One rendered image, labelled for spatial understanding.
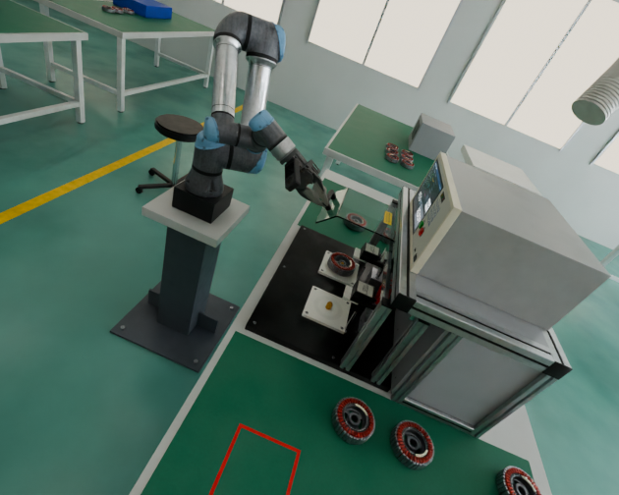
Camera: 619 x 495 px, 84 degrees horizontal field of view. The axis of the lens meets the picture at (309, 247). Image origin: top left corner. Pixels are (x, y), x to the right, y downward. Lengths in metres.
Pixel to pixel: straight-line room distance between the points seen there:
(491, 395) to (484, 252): 0.40
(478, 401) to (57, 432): 1.50
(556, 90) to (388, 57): 2.25
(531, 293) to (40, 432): 1.72
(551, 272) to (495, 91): 4.90
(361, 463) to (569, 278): 0.66
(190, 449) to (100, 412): 0.92
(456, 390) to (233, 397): 0.60
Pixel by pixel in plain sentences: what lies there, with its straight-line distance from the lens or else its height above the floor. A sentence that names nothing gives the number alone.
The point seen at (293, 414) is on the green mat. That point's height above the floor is 0.75.
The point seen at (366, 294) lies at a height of 0.92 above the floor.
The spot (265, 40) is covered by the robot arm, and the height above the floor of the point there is 1.40.
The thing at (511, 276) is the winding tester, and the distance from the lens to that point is 0.98.
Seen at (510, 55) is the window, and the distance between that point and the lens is 5.75.
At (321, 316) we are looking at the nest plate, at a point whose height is 0.78.
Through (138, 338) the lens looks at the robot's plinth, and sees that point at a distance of 1.94.
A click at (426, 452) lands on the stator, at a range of 1.07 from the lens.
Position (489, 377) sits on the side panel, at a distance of 1.06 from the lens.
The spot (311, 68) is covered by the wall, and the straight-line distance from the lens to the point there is 5.78.
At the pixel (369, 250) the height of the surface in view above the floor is 0.92.
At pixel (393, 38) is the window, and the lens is 5.60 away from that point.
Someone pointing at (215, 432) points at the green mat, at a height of 0.75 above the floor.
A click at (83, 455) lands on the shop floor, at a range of 1.72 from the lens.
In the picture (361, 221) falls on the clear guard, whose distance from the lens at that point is 1.14.
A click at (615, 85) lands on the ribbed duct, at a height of 1.70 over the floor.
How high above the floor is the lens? 1.59
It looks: 35 degrees down
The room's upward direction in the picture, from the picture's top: 23 degrees clockwise
